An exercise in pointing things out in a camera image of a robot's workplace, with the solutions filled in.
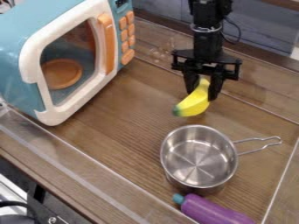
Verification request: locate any black cable bottom left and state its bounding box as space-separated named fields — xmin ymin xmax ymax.
xmin=0 ymin=199 xmax=40 ymax=224

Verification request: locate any blue grey sofa background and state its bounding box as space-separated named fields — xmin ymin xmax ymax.
xmin=133 ymin=0 xmax=299 ymax=56

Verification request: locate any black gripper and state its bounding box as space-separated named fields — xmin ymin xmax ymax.
xmin=172 ymin=31 xmax=241 ymax=101

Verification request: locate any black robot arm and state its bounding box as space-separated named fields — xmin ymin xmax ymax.
xmin=172 ymin=0 xmax=241 ymax=102

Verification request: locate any silver pot with wire handle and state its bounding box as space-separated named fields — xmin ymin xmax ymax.
xmin=160 ymin=124 xmax=283 ymax=195

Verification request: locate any yellow toy banana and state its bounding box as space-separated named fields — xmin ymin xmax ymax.
xmin=172 ymin=78 xmax=209 ymax=117

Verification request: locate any orange microwave turntable plate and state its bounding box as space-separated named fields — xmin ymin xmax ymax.
xmin=41 ymin=59 xmax=82 ymax=90

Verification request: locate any purple toy eggplant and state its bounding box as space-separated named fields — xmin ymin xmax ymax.
xmin=172 ymin=193 xmax=256 ymax=224

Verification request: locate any blue toy microwave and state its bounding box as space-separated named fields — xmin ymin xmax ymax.
xmin=0 ymin=0 xmax=136 ymax=126

